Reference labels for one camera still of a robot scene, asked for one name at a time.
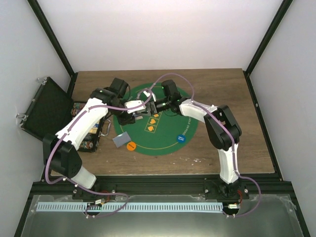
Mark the chrome case handle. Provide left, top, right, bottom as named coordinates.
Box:
left=100, top=119, right=111, bottom=136

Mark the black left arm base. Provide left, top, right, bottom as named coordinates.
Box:
left=72, top=182, right=117, bottom=200

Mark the dealt blue patterned card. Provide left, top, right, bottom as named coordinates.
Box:
left=112, top=132, right=131, bottom=148

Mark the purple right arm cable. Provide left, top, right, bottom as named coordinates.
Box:
left=137, top=73, right=262, bottom=219

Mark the light blue slotted rail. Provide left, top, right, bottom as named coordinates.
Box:
left=36, top=202, right=223, bottom=213

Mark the blue small blind button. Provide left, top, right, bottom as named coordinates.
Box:
left=177, top=134, right=186, bottom=143

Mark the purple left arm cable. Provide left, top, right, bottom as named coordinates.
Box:
left=44, top=92, right=153, bottom=219

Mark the black poker set case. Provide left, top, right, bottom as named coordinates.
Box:
left=16, top=77, right=111, bottom=153

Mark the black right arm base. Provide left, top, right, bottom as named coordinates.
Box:
left=203, top=178, right=249, bottom=200

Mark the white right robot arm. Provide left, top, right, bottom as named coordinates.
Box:
left=137, top=79, right=242, bottom=199

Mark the orange big blind button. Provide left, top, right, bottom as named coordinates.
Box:
left=126, top=142, right=137, bottom=151

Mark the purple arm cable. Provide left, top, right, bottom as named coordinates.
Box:
left=44, top=92, right=153, bottom=219
left=137, top=73, right=262, bottom=219

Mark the round green poker mat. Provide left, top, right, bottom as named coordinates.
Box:
left=113, top=82, right=199, bottom=157

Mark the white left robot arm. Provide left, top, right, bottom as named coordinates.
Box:
left=42, top=78, right=135, bottom=199

